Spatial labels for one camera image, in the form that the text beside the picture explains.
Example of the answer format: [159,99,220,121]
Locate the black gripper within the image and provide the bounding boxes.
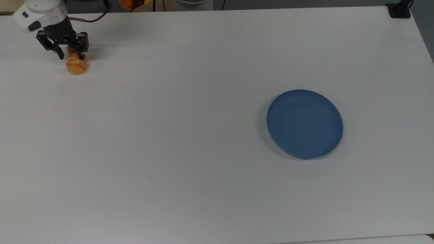
[36,15,90,61]

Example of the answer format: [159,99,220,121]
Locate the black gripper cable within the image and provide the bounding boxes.
[67,0,113,24]

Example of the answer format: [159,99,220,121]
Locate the blue round plate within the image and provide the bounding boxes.
[266,89,344,160]

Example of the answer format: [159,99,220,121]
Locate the orange fruit toys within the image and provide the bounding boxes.
[118,0,154,10]

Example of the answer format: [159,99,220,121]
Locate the black table clamp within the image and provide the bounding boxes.
[386,0,413,19]

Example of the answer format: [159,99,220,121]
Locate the orange-brown bread roll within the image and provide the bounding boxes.
[66,46,87,75]

